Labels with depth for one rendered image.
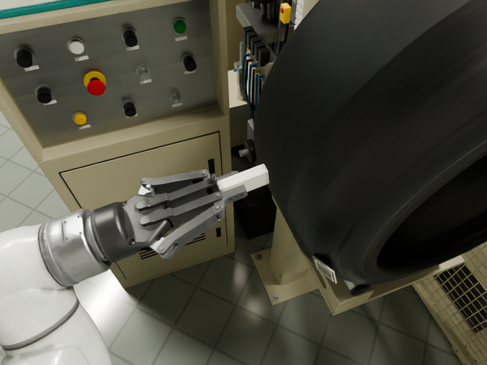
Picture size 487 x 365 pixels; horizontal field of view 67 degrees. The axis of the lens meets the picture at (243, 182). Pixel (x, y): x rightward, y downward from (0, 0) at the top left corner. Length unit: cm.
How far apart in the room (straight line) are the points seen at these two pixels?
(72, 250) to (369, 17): 45
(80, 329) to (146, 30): 67
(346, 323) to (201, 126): 109
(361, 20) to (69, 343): 54
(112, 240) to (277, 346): 129
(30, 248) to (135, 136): 64
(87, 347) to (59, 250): 15
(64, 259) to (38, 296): 6
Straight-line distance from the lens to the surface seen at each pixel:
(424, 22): 46
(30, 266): 51
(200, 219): 47
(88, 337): 58
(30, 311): 53
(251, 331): 171
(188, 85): 107
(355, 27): 49
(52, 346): 56
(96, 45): 97
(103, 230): 49
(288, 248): 144
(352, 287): 82
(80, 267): 50
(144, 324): 177
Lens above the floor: 164
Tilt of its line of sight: 52 degrees down
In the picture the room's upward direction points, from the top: straight up
